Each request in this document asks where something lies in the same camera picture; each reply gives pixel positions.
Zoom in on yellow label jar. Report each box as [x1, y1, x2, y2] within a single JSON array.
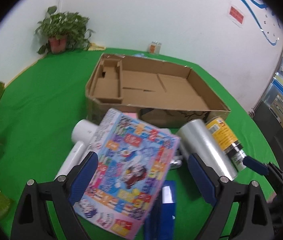
[[205, 116, 246, 172]]

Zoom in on silver metal can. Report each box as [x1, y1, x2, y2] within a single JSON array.
[[176, 119, 237, 181]]

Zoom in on colourful puzzle box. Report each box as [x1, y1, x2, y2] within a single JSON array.
[[73, 108, 180, 239]]

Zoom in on cardboard divider insert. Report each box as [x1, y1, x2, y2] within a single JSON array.
[[90, 59, 123, 103]]

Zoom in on blue stapler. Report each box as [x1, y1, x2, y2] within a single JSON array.
[[143, 180, 177, 240]]

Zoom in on white handheld fan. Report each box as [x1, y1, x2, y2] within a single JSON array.
[[55, 119, 98, 179]]

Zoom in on green table cloth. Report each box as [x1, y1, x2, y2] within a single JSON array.
[[0, 50, 278, 239]]

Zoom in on large cardboard box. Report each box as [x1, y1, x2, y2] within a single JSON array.
[[85, 53, 230, 128]]

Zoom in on clear jar orange label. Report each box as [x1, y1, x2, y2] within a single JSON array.
[[148, 41, 161, 54]]

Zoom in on light blue flat object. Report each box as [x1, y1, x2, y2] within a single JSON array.
[[133, 53, 146, 58]]

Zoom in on yellow cloth piece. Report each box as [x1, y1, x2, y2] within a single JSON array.
[[87, 43, 106, 51]]

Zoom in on potted plant red pot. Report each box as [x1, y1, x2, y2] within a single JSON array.
[[35, 5, 94, 55]]

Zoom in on red wall sign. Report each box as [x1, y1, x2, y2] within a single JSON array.
[[227, 2, 246, 28]]

